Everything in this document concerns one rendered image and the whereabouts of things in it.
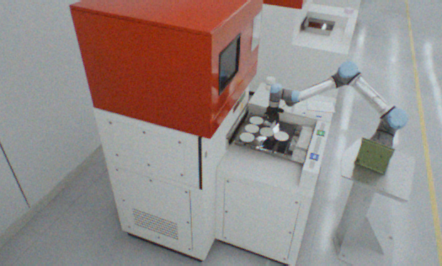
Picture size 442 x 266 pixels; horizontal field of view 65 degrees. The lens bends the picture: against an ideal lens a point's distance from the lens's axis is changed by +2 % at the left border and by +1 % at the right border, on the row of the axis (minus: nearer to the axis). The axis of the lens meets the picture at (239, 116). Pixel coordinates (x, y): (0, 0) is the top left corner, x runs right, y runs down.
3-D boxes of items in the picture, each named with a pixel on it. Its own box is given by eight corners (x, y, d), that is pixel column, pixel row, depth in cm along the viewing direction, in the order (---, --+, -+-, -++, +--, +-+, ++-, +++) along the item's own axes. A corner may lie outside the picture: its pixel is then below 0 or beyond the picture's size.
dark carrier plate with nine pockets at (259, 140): (235, 140, 232) (235, 140, 232) (251, 114, 259) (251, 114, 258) (284, 154, 223) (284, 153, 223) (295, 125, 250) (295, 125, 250)
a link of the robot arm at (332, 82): (346, 70, 241) (281, 97, 243) (348, 65, 231) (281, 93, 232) (353, 85, 238) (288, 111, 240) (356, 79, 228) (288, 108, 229)
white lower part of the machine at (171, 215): (122, 236, 269) (103, 159, 222) (173, 168, 333) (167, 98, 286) (204, 268, 251) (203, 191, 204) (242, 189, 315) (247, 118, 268)
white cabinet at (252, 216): (215, 245, 267) (215, 169, 220) (252, 165, 342) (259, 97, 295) (295, 274, 251) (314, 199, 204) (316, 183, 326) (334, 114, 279)
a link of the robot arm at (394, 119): (406, 123, 218) (344, 63, 231) (414, 118, 203) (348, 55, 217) (391, 135, 217) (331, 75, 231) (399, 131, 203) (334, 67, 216)
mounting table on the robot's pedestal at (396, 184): (409, 172, 246) (416, 157, 238) (402, 215, 213) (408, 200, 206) (347, 149, 262) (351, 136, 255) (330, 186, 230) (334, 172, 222)
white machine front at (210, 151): (199, 188, 205) (198, 137, 182) (243, 117, 268) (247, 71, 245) (204, 190, 204) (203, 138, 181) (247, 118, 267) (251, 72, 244)
